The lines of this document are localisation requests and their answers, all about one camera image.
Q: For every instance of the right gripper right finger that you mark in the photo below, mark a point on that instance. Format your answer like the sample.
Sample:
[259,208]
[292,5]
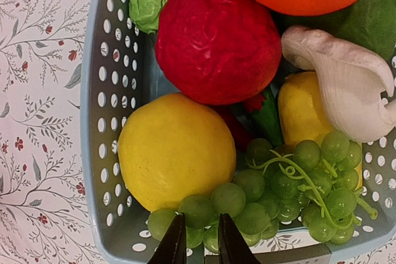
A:
[232,247]

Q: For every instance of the green toy pepper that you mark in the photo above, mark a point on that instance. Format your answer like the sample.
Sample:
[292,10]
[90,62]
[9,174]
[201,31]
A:
[368,23]

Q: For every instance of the yellow toy lemon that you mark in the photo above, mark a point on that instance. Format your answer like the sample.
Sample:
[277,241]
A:
[174,147]

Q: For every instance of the floral table mat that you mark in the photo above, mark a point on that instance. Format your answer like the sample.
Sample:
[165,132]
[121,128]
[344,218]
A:
[44,217]

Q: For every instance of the red toy cabbage ball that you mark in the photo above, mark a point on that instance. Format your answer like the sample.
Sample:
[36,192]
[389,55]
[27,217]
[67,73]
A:
[218,52]

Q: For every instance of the green toy grapes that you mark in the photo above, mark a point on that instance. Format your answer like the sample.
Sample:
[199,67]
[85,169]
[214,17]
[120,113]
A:
[316,182]

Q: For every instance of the white toy garlic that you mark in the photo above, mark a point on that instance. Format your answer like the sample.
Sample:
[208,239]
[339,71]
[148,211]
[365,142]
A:
[351,81]

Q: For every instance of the blue plastic basket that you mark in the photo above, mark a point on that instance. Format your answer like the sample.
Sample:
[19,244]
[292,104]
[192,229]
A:
[119,74]

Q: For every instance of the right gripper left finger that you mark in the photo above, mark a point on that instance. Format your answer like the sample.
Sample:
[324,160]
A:
[172,248]

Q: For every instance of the yellow toy banana piece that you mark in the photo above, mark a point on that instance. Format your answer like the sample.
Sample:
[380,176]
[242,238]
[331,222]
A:
[304,109]

